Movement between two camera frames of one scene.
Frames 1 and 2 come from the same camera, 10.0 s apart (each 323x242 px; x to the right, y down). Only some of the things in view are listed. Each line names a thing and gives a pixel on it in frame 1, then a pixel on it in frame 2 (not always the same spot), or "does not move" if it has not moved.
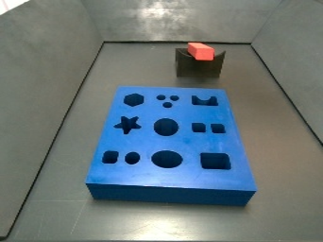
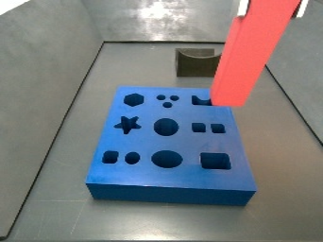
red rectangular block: x=201 y=51 to x=252 y=42
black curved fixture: x=198 y=62 does not move
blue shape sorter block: x=173 y=148 does not move
